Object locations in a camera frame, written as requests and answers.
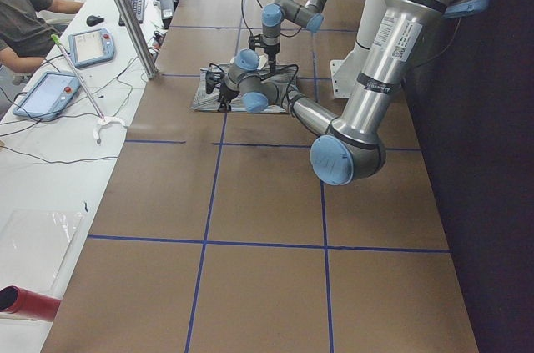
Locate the seated person in grey shirt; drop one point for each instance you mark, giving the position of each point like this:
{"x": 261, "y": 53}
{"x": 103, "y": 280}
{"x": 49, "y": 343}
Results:
{"x": 26, "y": 38}

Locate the navy white striped polo shirt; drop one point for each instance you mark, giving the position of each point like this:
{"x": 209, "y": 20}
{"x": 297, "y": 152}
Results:
{"x": 254, "y": 91}

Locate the black computer mouse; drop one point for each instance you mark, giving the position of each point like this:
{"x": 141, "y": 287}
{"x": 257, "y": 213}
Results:
{"x": 93, "y": 20}

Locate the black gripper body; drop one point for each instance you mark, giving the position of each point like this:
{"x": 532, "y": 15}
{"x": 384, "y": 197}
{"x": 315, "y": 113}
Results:
{"x": 225, "y": 97}
{"x": 271, "y": 52}

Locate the black keyboard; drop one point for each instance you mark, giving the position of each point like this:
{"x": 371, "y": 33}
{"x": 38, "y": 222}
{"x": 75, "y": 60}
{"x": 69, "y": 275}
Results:
{"x": 138, "y": 7}

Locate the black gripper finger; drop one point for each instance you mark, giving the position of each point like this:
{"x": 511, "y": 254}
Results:
{"x": 272, "y": 64}

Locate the far teach pendant tablet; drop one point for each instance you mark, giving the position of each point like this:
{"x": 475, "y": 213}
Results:
{"x": 91, "y": 47}

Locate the teach pendant tablet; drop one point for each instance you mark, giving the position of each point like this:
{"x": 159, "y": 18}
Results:
{"x": 48, "y": 97}
{"x": 91, "y": 47}

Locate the clear plastic sheet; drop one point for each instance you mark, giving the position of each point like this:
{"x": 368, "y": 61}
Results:
{"x": 34, "y": 246}

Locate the red cylinder bottle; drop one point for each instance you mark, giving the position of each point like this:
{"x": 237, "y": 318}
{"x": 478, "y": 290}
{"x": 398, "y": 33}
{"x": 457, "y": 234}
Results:
{"x": 28, "y": 304}

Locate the near teach pendant tablet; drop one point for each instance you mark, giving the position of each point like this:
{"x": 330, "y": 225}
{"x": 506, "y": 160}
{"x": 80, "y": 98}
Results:
{"x": 48, "y": 97}

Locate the aluminium frame post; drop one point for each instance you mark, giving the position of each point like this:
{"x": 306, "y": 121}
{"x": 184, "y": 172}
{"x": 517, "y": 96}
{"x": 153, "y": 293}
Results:
{"x": 137, "y": 38}

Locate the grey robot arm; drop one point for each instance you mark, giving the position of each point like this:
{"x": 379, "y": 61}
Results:
{"x": 347, "y": 146}
{"x": 307, "y": 16}

